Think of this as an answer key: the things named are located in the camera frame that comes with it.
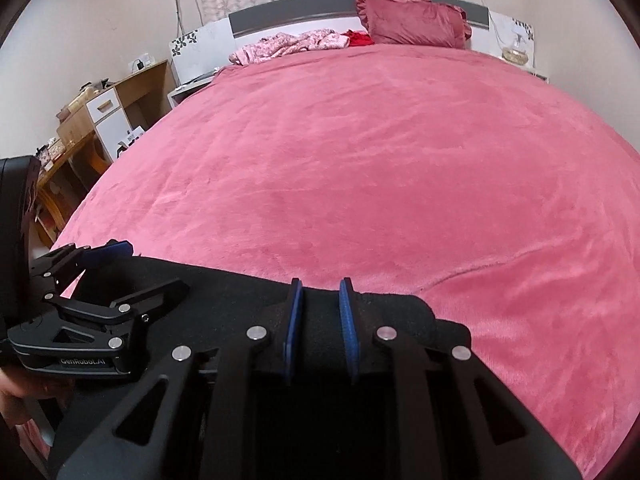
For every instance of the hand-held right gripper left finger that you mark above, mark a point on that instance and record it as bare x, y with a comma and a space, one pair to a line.
292, 320

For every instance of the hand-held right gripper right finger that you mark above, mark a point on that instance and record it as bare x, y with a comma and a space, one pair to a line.
350, 330

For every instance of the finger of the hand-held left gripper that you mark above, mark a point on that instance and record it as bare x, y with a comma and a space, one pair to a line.
107, 250
150, 295

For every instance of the black pants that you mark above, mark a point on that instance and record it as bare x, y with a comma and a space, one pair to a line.
225, 295

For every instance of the person's left hand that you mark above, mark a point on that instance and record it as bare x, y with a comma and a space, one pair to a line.
25, 390

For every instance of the white box with black print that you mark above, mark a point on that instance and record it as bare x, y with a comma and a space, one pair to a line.
130, 141

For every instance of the white drawer cabinet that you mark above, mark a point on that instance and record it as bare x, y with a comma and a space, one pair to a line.
112, 120

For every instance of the pink fleece bed blanket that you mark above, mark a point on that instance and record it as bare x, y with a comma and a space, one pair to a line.
375, 170

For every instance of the wooden desk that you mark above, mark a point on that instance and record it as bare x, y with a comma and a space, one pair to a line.
150, 85

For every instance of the white bedside table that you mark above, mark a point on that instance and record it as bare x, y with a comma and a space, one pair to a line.
540, 76
182, 92

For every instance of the pink floral cloth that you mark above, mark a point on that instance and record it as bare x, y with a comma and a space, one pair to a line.
290, 45

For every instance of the red cloth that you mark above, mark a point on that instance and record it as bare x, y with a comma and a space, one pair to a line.
359, 39

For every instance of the grey and white headboard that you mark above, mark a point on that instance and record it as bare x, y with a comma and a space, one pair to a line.
300, 10

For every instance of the dark pink ruffled pillow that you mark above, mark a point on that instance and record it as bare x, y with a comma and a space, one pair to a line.
415, 22

